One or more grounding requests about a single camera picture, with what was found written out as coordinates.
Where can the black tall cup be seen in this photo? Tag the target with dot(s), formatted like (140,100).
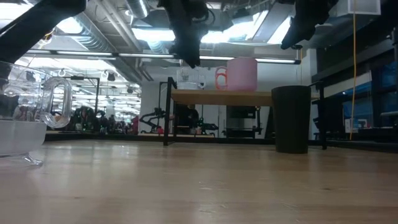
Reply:
(290,121)

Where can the black background robot arm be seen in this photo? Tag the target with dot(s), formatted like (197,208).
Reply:
(152,119)

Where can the purple plastic mug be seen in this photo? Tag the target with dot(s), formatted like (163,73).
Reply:
(242,74)

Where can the person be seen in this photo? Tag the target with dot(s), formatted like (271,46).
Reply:
(188,116)

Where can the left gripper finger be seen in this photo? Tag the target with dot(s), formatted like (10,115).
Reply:
(179,48)
(192,53)

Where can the clear glass mug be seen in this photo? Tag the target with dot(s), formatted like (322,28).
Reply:
(21,137)

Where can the long ceiling light bar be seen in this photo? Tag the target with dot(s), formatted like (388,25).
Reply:
(93,53)

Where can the silver ventilation duct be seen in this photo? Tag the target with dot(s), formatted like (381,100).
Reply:
(93,34)

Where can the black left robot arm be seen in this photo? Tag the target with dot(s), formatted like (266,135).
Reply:
(37,25)

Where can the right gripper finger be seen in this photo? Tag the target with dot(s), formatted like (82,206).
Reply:
(300,32)

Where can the black background frame stand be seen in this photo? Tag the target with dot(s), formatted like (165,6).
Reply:
(98,90)

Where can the white ceiling unit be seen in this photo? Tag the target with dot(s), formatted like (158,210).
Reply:
(363,6)

